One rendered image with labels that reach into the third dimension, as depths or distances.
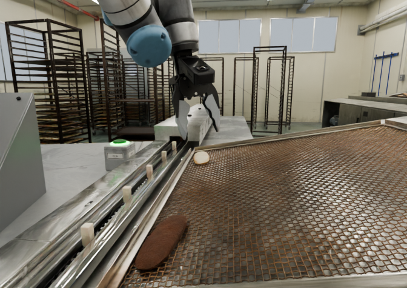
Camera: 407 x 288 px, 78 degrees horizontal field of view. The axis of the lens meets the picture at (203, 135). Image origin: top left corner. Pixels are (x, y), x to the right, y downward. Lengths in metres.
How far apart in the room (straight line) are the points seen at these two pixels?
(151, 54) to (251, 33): 7.19
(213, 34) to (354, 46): 3.82
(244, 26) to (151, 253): 7.47
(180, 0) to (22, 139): 0.43
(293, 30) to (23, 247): 7.64
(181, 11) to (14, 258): 0.51
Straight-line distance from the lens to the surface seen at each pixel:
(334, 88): 7.99
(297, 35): 7.79
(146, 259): 0.28
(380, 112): 3.79
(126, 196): 0.53
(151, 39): 0.44
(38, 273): 0.39
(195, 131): 0.94
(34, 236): 0.44
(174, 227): 0.31
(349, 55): 8.16
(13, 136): 0.59
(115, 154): 0.77
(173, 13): 0.59
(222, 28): 7.63
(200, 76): 0.49
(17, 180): 0.60
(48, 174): 0.84
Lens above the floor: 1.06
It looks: 11 degrees down
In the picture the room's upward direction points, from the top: straight up
